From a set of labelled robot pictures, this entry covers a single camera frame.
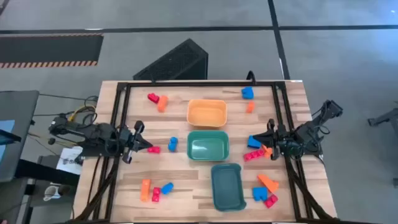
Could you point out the black mesh computer tower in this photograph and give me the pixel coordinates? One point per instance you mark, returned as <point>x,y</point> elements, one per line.
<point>177,62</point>

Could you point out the black chair base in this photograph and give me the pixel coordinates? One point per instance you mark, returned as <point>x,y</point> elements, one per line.
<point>385,117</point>

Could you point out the white mug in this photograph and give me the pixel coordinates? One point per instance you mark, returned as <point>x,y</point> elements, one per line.
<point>51,193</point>

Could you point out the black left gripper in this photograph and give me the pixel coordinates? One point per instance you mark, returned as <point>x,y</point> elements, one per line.
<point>127,141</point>

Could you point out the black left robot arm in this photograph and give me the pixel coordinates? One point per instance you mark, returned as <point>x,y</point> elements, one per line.
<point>93,133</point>

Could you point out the black hazard-striped floor mat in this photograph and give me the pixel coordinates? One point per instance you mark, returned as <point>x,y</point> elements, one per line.
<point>49,48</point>

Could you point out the small orange toy block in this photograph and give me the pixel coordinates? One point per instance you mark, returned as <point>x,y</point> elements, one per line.
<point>250,107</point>
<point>266,152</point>

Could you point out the orange plastic bin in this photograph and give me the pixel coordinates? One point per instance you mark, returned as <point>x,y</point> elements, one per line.
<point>206,112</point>

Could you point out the blue screen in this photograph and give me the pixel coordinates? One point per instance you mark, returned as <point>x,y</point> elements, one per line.
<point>6,124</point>

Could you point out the blue toy block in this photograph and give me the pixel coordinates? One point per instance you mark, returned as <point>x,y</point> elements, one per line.
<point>253,143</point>
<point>167,188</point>
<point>259,193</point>
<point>173,144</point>
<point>247,93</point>

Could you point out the green plastic bin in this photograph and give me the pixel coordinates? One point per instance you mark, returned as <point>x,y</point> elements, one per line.
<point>207,145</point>

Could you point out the black aluminium table frame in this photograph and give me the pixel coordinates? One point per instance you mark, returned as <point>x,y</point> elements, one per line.
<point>202,84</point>

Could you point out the dark teal plastic bin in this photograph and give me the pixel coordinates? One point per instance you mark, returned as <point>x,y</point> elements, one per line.
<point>228,187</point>

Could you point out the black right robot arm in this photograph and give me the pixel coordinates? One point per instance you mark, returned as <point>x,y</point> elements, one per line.
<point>311,130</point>

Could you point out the white printed paper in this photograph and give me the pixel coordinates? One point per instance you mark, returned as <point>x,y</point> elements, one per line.
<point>70,160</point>

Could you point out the long orange toy block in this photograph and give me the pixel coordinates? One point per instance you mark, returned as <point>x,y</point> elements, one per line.
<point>145,190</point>
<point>162,104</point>

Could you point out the orange wedge toy block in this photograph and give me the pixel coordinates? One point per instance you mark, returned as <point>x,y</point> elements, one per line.
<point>268,183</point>

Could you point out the long red toy block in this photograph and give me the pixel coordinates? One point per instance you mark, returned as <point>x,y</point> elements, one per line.
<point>253,155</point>

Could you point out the grey desk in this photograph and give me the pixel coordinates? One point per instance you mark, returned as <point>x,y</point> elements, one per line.
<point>21,105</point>

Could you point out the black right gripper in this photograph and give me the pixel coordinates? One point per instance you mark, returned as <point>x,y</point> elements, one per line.
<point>280,140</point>

